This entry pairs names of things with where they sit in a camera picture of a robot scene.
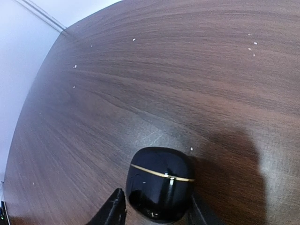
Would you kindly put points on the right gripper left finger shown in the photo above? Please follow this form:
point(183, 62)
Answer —
point(113, 211)

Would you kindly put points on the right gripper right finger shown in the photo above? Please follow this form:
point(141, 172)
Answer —
point(199, 213)

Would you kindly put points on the black charging case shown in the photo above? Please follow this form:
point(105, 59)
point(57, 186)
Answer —
point(160, 183)

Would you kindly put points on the left aluminium frame post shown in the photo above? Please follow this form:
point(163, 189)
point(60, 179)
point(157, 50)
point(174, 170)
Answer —
point(42, 15)

